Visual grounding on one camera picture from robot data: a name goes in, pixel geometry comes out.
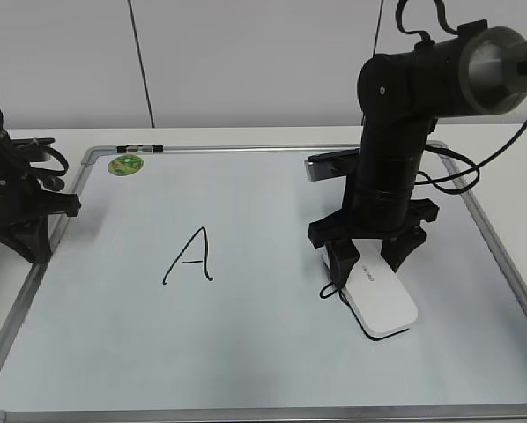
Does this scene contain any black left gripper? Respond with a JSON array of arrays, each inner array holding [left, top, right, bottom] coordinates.
[[0, 108, 81, 263]]

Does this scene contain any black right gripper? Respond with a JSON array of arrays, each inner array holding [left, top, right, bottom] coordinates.
[[308, 198, 439, 289]]

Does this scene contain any white board eraser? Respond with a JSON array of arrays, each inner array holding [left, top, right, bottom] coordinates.
[[321, 240, 419, 340]]

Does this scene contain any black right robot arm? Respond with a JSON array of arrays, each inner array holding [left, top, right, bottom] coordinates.
[[307, 20, 527, 288]]

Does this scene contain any round green magnet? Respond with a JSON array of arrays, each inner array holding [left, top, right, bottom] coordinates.
[[108, 154, 144, 176]]

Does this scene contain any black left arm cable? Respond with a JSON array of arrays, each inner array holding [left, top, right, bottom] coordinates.
[[25, 139, 71, 193]]

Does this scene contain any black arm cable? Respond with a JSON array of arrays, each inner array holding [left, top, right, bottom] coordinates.
[[395, 0, 527, 195], [25, 139, 71, 193]]

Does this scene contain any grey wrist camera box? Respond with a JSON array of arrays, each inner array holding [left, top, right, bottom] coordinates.
[[305, 148, 360, 182]]

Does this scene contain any black and silver frame clip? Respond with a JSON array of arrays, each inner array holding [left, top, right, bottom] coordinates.
[[115, 144, 164, 154]]

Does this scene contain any white board with grey frame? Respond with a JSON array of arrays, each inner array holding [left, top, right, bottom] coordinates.
[[0, 146, 527, 421]]

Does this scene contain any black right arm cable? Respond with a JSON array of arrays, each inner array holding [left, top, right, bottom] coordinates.
[[395, 0, 527, 195]]

